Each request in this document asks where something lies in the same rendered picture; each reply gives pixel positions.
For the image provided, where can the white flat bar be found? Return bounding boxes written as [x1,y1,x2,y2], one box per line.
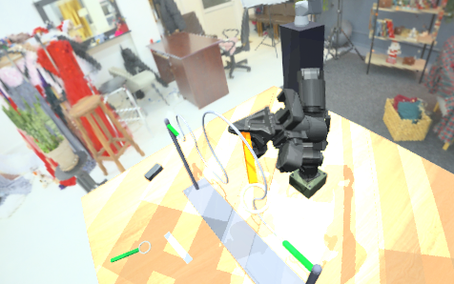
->
[164,232,193,264]

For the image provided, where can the green rod with white loop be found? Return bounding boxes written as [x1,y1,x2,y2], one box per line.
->
[111,241,151,263]

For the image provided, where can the orange handle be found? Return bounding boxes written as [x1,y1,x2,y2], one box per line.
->
[240,132,271,214]

